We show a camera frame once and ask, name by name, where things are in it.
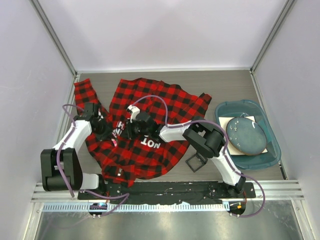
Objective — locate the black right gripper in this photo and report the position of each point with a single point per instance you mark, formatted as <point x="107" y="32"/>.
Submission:
<point x="127" y="132"/>

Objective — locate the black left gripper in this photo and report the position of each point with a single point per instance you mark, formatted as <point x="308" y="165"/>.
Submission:
<point x="107" y="134"/>

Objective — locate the red black plaid shirt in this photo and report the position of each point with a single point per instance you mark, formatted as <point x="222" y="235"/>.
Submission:
<point x="142" y="157"/>

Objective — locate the pink white flower brooch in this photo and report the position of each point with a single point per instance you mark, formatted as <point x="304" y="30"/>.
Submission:
<point x="115" y="142"/>

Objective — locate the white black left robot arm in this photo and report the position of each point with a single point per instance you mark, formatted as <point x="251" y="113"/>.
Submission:
<point x="60" y="166"/>

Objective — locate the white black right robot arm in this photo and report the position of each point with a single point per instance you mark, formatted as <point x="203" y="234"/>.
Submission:
<point x="206" y="137"/>

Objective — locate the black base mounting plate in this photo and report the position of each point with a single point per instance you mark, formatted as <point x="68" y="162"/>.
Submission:
<point x="176" y="192"/>

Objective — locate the teal plastic bin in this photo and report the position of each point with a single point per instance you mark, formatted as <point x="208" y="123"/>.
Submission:
<point x="252" y="143"/>

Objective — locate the blue round ceramic plate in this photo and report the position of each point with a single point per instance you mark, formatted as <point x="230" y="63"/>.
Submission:
<point x="246" y="136"/>

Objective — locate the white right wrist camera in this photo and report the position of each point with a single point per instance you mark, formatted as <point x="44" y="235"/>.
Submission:
<point x="133" y="111"/>

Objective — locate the small black square frame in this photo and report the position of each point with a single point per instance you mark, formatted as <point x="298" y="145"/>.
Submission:
<point x="196" y="162"/>

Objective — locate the aluminium front rail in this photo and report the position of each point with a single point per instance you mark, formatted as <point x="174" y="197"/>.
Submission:
<point x="265" y="190"/>

